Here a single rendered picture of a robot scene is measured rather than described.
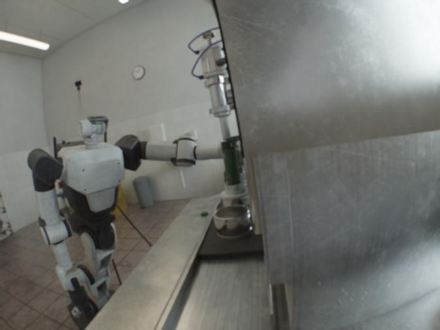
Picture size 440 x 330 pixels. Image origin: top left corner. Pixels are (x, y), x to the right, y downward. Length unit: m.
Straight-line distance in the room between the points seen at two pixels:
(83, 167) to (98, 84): 4.58
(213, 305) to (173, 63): 4.32
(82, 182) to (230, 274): 0.66
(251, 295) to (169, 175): 4.18
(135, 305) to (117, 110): 4.70
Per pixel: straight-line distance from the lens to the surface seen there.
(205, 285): 0.31
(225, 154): 0.46
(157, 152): 0.99
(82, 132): 0.87
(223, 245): 0.37
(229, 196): 0.47
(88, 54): 5.84
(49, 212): 0.92
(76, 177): 0.85
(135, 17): 5.35
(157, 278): 0.35
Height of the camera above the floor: 1.22
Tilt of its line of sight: 9 degrees down
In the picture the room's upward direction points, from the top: 10 degrees counter-clockwise
